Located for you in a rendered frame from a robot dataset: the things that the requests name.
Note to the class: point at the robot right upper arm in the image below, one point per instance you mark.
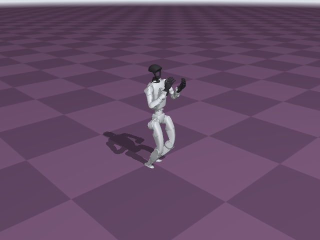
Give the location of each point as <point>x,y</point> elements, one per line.
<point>149,96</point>

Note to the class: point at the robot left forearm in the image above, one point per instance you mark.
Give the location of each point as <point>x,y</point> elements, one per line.
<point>175,94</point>

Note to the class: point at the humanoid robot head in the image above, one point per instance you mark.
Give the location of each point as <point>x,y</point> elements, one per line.
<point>154,69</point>

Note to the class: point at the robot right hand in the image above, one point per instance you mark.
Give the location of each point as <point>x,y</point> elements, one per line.
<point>168,84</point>

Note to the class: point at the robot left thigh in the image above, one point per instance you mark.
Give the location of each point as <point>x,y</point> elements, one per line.
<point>170,130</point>

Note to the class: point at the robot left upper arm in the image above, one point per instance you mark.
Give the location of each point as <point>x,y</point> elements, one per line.
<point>171,91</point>

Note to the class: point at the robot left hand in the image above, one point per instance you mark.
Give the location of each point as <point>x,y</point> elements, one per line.
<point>182,85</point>

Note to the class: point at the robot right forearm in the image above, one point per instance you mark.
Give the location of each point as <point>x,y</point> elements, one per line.
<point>158,100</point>

